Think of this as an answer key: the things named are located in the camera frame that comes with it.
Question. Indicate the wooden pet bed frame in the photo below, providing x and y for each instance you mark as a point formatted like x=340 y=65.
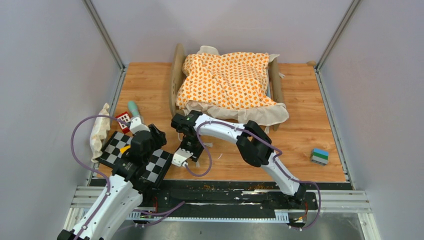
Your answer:
x=177 y=83

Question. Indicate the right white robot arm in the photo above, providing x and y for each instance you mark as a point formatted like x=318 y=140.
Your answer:
x=254 y=145

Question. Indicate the yellow duck print blanket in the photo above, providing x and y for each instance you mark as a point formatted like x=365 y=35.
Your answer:
x=228 y=83

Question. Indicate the red window toy block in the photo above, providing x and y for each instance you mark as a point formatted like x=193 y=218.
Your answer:
x=124 y=118

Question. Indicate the teal cylinder toy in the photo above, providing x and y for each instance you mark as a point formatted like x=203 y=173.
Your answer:
x=133 y=109

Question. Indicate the black white checkerboard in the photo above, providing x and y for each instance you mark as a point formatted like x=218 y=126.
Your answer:
x=156 y=166

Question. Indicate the white duck pillow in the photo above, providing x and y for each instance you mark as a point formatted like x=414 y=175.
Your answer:
x=99 y=132

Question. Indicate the blue green small block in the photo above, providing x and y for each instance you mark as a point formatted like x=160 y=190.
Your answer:
x=319 y=156

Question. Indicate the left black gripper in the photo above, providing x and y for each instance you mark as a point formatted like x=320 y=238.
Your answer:
x=159 y=137

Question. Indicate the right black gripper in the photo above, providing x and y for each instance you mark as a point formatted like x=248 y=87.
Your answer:
x=195 y=153

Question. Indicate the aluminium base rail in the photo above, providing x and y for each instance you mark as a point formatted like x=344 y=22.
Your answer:
x=249 y=201

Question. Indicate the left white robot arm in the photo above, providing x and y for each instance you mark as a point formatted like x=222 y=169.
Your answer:
x=124 y=188

